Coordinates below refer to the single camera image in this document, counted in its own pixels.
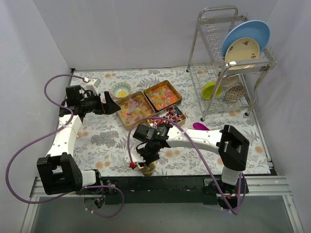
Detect cream plate with flowers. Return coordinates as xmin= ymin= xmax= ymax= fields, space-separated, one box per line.
xmin=225 ymin=37 xmax=260 ymax=63

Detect magenta plastic scoop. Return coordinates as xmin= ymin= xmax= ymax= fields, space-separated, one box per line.
xmin=192 ymin=122 xmax=209 ymax=131

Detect blue plate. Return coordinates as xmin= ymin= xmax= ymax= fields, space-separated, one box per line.
xmin=221 ymin=20 xmax=270 ymax=55

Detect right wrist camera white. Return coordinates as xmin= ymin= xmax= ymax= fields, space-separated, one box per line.
xmin=123 ymin=155 xmax=143 ymax=169

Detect patterned dark bowl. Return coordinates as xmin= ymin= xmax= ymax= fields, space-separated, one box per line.
xmin=225 ymin=84 xmax=246 ymax=102

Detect tin of jelly candies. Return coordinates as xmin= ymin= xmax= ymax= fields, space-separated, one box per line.
xmin=116 ymin=91 xmax=155 ymax=130

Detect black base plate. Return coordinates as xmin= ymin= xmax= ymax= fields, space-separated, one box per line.
xmin=74 ymin=174 xmax=250 ymax=206

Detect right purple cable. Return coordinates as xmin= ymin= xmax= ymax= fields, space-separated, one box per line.
xmin=127 ymin=116 xmax=247 ymax=216

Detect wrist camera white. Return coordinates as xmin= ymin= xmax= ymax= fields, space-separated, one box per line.
xmin=86 ymin=79 xmax=101 ymax=95
xmin=123 ymin=155 xmax=143 ymax=169

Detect purple cable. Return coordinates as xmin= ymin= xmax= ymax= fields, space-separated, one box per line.
xmin=5 ymin=74 xmax=125 ymax=218
xmin=127 ymin=116 xmax=247 ymax=216

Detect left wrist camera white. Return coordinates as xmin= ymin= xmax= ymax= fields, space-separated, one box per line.
xmin=86 ymin=79 xmax=101 ymax=95

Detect lime green bowl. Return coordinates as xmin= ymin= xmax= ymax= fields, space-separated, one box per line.
xmin=202 ymin=82 xmax=222 ymax=100

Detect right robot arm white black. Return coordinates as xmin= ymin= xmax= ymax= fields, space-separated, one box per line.
xmin=129 ymin=124 xmax=250 ymax=193

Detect patterned ceramic bowl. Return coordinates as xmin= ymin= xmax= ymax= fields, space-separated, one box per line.
xmin=111 ymin=82 xmax=131 ymax=99

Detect gold round tin lid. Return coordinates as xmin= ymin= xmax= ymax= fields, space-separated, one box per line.
xmin=138 ymin=161 xmax=157 ymax=176

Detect tin of star candies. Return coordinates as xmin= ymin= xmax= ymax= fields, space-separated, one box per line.
xmin=144 ymin=80 xmax=182 ymax=112

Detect white bowl in rack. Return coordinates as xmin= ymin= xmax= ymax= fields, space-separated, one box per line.
xmin=220 ymin=75 xmax=239 ymax=87

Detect metal dish rack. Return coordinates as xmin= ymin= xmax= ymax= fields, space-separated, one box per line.
xmin=186 ymin=5 xmax=276 ymax=121

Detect floral tablecloth mat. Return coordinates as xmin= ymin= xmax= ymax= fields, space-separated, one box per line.
xmin=63 ymin=68 xmax=271 ymax=176

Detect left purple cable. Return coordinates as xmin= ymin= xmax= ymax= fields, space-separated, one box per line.
xmin=5 ymin=74 xmax=125 ymax=218

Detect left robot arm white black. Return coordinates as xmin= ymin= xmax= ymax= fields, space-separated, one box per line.
xmin=36 ymin=85 xmax=121 ymax=195

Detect tin of lollipops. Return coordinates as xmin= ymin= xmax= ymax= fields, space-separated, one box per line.
xmin=147 ymin=104 xmax=186 ymax=128

